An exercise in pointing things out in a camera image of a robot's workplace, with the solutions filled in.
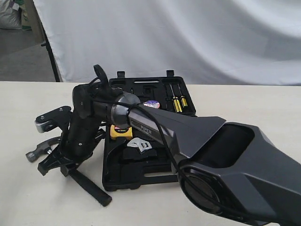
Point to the yellow black long screwdriver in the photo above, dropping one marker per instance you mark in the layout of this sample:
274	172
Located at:
176	102

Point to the black plastic tool case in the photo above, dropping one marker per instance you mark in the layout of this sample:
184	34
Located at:
132	159

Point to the yellow tape measure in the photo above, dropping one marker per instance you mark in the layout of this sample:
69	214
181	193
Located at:
116	132

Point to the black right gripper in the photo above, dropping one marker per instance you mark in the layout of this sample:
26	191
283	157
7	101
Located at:
75	148

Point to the PVC insulating tape roll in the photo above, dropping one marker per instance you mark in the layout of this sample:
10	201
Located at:
152	103

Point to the white sack bag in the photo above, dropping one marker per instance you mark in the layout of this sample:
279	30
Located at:
9	15

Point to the adjustable wrench black handle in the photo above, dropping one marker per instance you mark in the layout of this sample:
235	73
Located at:
142	145

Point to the yellow black short screwdriver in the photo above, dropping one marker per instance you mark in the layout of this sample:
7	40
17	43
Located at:
183	99

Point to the claw hammer black grip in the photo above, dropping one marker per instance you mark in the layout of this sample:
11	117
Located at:
89	186

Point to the black backdrop stand pole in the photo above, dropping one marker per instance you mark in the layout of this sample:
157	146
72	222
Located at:
51	56

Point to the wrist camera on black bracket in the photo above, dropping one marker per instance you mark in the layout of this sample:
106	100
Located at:
59	117

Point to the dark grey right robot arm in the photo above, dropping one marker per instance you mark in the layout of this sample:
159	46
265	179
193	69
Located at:
227	169

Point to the green printed bag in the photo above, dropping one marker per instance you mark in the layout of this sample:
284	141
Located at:
26	26

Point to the white backdrop cloth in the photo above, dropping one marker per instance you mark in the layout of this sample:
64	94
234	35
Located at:
203	41

